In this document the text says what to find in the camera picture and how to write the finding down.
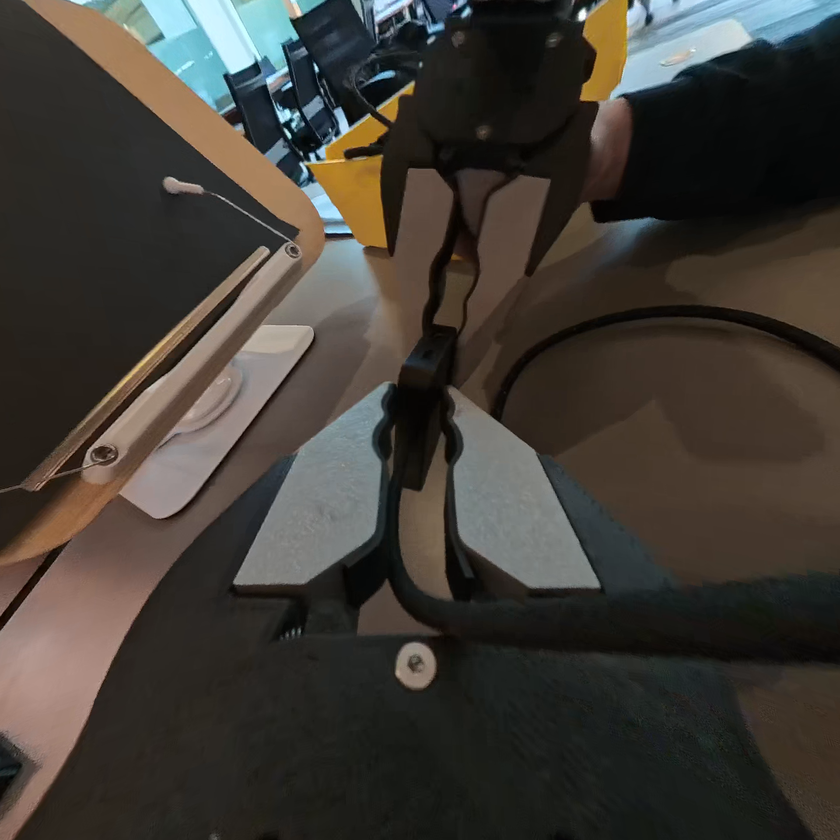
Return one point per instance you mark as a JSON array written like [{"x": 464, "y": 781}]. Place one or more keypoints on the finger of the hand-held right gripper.
[
  {"x": 512, "y": 236},
  {"x": 423, "y": 223}
]

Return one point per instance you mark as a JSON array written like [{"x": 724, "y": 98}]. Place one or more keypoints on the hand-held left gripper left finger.
[{"x": 315, "y": 518}]

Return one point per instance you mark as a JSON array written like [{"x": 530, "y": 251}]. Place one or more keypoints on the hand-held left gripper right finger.
[{"x": 518, "y": 518}]

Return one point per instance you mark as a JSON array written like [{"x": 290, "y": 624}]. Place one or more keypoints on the yellow plastic bin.
[{"x": 354, "y": 197}]

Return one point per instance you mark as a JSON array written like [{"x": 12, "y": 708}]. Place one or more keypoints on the black hub adapter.
[{"x": 423, "y": 394}]

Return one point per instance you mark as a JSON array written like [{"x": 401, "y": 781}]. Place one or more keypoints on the person's right forearm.
[{"x": 735, "y": 131}]

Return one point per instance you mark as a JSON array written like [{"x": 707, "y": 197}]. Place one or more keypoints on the person's right hand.
[{"x": 607, "y": 151}]

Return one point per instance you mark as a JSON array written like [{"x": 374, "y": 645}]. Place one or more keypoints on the white paper sheet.
[{"x": 325, "y": 210}]

